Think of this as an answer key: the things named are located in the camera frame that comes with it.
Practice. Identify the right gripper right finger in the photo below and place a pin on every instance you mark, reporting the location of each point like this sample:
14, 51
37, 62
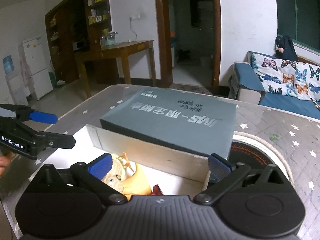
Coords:
253, 202

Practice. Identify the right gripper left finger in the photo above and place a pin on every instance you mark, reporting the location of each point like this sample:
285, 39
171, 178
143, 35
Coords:
61, 203

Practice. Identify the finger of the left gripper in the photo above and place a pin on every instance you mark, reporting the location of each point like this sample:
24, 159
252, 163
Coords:
42, 117
54, 140

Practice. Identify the yellow rubber duck toy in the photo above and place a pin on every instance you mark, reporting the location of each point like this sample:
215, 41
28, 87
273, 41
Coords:
125, 178

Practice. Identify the red snack packet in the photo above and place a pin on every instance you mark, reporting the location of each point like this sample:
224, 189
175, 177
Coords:
156, 191

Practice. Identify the person left hand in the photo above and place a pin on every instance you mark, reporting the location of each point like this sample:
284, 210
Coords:
5, 161

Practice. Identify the water dispenser with bottle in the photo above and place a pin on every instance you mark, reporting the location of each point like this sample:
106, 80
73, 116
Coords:
14, 82

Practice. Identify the white refrigerator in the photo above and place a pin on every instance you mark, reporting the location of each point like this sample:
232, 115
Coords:
40, 80

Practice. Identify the black round induction cooker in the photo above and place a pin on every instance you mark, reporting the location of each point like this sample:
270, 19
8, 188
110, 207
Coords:
243, 153

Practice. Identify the grey star-pattern table mat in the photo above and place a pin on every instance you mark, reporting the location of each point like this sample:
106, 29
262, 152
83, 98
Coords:
295, 137

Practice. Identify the grey-blue box lid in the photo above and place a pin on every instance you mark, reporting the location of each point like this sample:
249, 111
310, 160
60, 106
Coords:
193, 123

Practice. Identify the dark wooden shelf cabinet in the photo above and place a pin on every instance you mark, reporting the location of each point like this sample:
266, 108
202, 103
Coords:
74, 26

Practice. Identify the white cardboard box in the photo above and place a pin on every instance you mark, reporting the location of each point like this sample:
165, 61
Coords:
174, 171

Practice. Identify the glass jar on table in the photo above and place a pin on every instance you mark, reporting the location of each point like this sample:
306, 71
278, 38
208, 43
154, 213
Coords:
111, 38

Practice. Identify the wooden side table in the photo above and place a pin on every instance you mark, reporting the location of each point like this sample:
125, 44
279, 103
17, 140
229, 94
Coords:
121, 50

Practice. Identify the blue sofa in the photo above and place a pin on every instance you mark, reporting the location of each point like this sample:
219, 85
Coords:
246, 86

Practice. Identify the butterfly-print pillow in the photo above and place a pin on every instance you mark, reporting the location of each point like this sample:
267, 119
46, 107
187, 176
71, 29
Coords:
290, 78

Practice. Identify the dark backpack on sofa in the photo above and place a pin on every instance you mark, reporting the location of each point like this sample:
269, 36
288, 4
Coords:
285, 49

